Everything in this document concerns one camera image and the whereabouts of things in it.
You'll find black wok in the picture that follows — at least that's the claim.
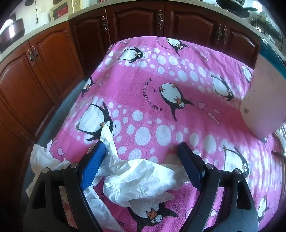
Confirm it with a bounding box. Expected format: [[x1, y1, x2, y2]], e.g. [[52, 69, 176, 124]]
[[216, 0, 258, 17]]

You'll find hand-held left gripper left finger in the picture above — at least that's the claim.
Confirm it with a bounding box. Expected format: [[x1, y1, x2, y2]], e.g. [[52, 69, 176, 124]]
[[23, 142, 106, 232]]

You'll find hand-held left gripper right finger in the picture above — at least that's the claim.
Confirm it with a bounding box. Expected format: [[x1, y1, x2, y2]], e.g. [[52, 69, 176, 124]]
[[178, 142, 260, 232]]

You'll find black wire dish rack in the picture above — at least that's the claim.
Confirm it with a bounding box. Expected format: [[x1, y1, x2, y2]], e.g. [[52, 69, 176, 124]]
[[251, 11, 284, 47]]

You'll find pink penguin print blanket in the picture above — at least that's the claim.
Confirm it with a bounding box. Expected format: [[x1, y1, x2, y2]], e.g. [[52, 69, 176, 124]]
[[26, 36, 286, 232]]

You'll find dark wooden kitchen cabinet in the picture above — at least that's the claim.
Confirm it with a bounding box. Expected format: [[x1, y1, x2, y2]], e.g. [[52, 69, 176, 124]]
[[0, 4, 263, 201]]

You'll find pink cup with teal inside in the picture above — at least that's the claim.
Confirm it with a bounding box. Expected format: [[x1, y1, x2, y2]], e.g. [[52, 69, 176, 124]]
[[240, 38, 286, 139]]

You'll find white crumpled tissue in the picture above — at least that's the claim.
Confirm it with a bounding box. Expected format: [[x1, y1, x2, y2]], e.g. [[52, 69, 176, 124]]
[[93, 124, 190, 208], [26, 144, 119, 232]]

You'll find cream countertop appliance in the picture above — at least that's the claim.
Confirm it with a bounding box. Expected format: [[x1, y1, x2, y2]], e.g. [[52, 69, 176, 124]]
[[50, 0, 81, 21]]

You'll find dark round appliance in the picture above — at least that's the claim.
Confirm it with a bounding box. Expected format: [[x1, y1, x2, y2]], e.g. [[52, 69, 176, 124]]
[[0, 19, 24, 53]]

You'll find black power cable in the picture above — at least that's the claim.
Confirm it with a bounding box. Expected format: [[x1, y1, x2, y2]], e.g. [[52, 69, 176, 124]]
[[34, 0, 40, 24]]

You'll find light stone countertop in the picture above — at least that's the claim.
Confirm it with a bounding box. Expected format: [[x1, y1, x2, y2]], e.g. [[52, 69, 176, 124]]
[[0, 0, 286, 65]]

